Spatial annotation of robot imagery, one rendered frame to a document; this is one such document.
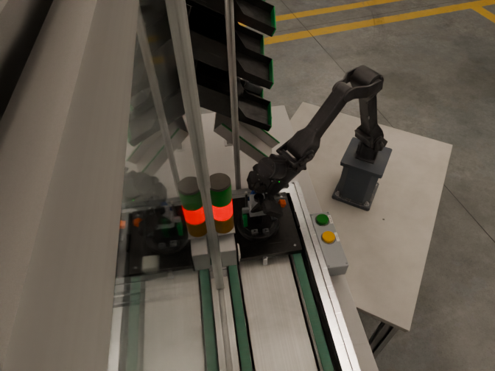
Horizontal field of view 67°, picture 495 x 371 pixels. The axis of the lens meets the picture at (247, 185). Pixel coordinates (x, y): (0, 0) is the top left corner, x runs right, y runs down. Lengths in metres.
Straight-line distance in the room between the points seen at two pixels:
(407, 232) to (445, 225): 1.25
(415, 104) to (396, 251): 2.31
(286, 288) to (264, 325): 0.13
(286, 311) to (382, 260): 0.40
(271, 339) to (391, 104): 2.70
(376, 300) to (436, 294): 1.14
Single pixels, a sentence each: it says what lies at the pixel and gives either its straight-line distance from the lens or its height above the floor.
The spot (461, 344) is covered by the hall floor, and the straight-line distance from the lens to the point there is 2.34.
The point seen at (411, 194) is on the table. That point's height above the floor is 0.86.
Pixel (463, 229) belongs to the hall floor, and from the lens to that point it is 2.74.
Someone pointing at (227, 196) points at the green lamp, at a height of 1.39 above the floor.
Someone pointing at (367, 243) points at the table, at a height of 0.86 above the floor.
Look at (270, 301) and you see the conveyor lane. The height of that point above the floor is 0.92.
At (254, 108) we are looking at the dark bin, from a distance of 1.27.
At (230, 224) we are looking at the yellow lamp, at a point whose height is 1.29.
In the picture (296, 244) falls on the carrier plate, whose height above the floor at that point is 0.97.
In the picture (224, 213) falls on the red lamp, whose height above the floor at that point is 1.34.
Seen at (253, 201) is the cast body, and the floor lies 1.10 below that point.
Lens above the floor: 1.98
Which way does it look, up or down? 49 degrees down
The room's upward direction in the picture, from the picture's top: 1 degrees counter-clockwise
